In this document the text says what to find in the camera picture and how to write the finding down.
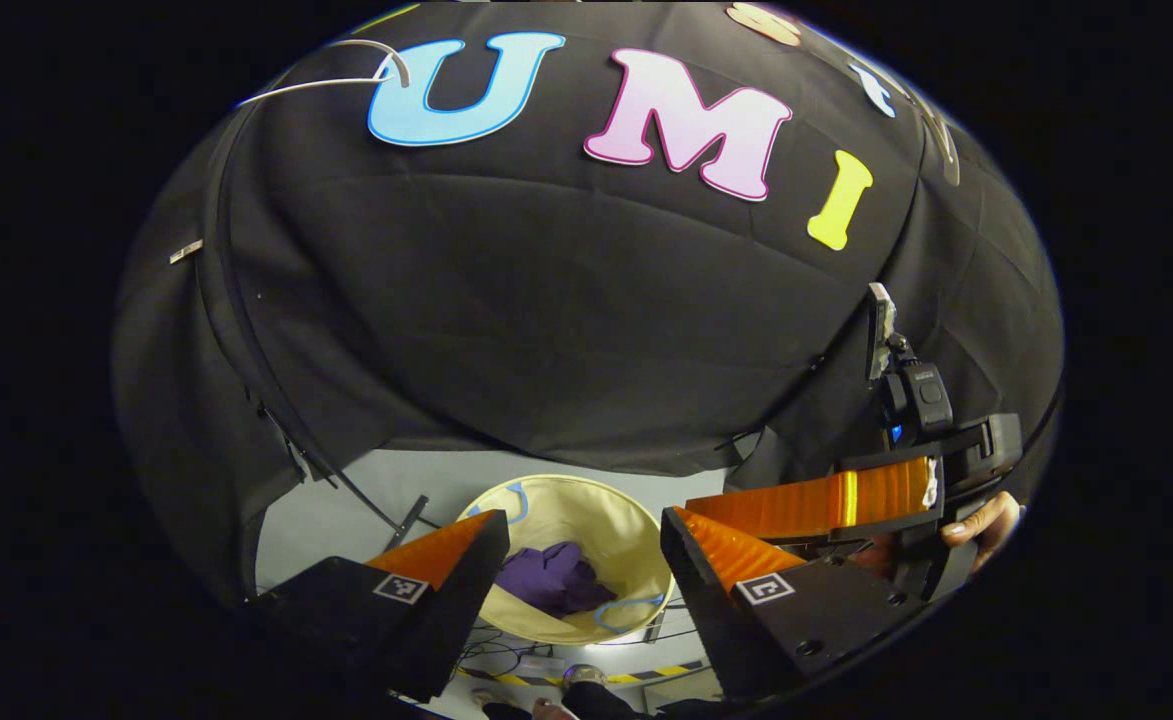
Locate black floor cables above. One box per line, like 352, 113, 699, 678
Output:
461, 625, 567, 681

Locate white clothes hanger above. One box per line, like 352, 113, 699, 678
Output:
236, 38, 413, 109

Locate black clothes rack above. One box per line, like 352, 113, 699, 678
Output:
196, 100, 437, 551

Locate purple corduroy jacket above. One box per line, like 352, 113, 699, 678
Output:
494, 541, 619, 619

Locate black backdrop cloth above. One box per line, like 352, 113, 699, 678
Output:
111, 0, 1065, 611

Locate person's leg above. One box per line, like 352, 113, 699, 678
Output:
561, 663, 667, 720

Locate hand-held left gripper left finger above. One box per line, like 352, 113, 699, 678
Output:
246, 510, 512, 704

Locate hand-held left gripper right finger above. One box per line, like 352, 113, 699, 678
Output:
660, 505, 912, 701

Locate cream laundry hamper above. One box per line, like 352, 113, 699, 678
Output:
456, 474, 677, 646

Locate yellow black floor tape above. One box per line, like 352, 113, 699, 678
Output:
456, 660, 709, 687

